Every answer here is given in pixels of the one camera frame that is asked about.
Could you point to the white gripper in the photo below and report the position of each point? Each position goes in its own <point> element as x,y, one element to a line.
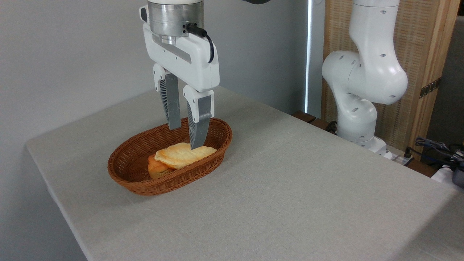
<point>192,61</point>

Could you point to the pale bread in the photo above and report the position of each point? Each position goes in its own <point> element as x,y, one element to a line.
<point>177,156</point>

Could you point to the orange-brown bread bun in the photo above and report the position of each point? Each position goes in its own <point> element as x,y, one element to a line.
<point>157,171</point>

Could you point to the brown oval wicker basket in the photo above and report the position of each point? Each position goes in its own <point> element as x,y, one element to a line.
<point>127,165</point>

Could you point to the grey tablecloth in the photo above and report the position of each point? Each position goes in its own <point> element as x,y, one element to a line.
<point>290,203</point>

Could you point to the white power strip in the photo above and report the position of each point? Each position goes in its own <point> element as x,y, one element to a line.
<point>398,158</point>

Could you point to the black power plug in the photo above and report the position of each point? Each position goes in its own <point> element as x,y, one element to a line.
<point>408,152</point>

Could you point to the black screen hinge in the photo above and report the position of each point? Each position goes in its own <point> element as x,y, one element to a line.
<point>430,87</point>

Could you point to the dark grey box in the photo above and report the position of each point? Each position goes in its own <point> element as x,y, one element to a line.
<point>458,177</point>

